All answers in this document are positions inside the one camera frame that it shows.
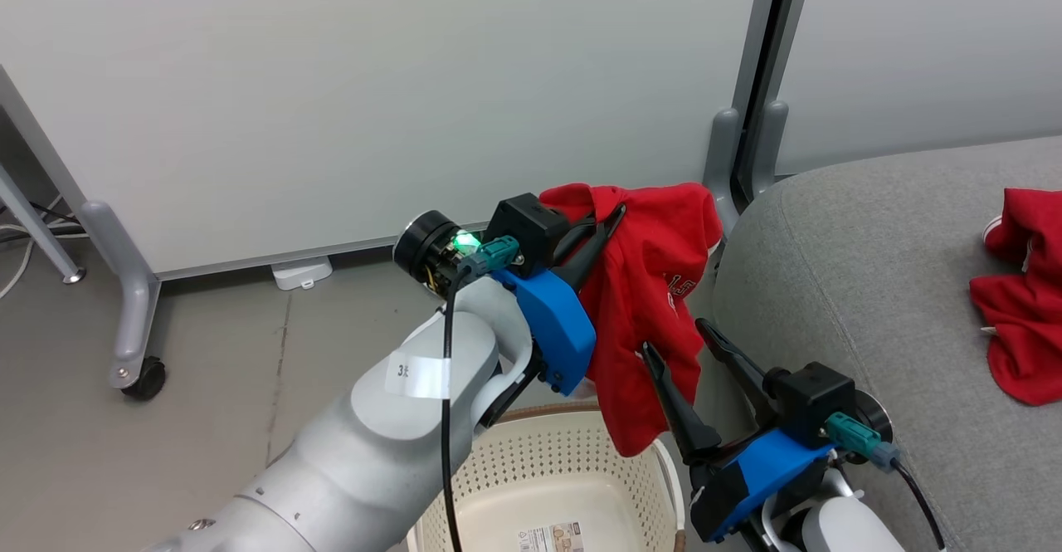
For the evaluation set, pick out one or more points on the grey partition leg with caster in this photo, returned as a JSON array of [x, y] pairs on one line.
[[131, 303]]

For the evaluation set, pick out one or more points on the cream perforated laundry basket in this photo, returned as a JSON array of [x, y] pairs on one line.
[[531, 469]]

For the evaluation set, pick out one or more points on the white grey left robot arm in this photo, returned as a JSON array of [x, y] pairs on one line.
[[332, 469]]

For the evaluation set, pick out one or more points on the short grey partition leg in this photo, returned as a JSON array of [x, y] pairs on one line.
[[772, 149], [722, 153]]

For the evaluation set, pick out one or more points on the red shirt with print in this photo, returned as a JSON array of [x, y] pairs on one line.
[[647, 303]]

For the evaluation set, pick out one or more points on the paper label sticker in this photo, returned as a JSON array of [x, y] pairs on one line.
[[552, 538]]

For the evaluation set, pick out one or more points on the white power adapter box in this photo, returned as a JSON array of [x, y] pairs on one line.
[[301, 272]]

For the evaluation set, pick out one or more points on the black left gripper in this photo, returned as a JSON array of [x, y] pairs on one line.
[[419, 241]]

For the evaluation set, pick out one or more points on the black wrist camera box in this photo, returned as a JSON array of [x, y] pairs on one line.
[[809, 403], [527, 232]]

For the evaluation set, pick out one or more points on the grey metal table leg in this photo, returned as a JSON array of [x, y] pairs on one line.
[[37, 236]]

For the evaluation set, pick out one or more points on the grey fabric sofa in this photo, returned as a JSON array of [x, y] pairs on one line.
[[896, 303]]

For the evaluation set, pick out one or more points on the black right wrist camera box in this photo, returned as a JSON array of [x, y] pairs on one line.
[[809, 403]]

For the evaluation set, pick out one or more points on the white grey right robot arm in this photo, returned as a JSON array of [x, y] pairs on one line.
[[846, 529]]

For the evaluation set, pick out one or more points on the large white partition panel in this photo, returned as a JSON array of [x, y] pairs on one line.
[[373, 95]]

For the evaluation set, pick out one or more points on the black caster wheel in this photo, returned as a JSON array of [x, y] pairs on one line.
[[148, 379]]

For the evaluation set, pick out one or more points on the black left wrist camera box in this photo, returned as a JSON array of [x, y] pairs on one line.
[[527, 232]]

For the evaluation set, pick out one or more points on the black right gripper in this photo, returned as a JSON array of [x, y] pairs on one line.
[[705, 494]]

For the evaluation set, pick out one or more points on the red garment with white stripes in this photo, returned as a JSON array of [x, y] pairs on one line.
[[1025, 328]]

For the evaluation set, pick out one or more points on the narrow white partition panel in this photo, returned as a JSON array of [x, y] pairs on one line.
[[921, 54]]

